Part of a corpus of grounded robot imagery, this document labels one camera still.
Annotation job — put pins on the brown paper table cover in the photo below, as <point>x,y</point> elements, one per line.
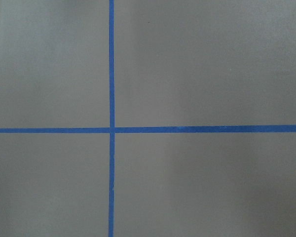
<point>147,118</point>

